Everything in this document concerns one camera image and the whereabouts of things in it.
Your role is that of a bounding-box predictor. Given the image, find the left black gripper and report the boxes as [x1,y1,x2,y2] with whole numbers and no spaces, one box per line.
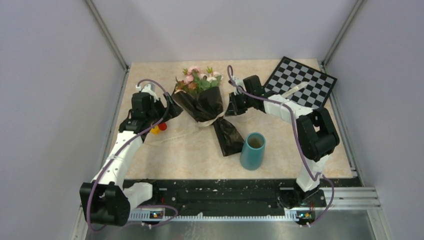
[145,91,183,126]

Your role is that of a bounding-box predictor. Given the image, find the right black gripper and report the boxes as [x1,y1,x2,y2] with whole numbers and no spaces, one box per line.
[225,91,254,117]

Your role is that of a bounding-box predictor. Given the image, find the flower bouquet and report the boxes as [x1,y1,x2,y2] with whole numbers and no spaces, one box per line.
[171,65,245,157]

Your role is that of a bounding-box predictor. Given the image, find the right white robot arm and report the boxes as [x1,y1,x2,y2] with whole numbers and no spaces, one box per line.
[228,74,340,206]

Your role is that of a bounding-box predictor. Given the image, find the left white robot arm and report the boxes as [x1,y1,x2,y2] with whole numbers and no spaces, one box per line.
[79,91,183,230]

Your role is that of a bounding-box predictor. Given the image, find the teal ceramic vase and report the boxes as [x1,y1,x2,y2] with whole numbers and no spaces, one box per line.
[239,132,266,171]

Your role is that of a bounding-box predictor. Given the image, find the red yellow toy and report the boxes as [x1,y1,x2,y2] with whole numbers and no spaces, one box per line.
[150,122,168,135]

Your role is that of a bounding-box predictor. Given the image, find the black white checkerboard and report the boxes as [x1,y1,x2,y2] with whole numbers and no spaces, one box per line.
[263,56,337,109]

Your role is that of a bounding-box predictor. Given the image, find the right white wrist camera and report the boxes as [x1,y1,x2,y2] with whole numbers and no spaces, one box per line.
[231,76,245,95]

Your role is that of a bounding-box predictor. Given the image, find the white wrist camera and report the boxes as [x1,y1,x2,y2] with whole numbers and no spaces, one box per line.
[135,83,159,102]
[231,76,245,95]

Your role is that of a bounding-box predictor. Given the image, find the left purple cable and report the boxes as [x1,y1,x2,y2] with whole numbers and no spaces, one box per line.
[86,78,180,232]

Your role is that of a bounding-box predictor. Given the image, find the purple cable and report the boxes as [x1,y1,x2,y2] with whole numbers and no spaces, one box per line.
[86,78,180,232]
[226,64,335,228]

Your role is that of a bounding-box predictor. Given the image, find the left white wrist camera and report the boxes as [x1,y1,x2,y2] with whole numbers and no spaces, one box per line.
[135,83,159,102]

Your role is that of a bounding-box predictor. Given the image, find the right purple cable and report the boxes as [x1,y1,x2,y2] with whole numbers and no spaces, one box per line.
[226,64,335,228]

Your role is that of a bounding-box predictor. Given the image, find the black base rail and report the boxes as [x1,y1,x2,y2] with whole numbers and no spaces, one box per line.
[122,178,362,218]

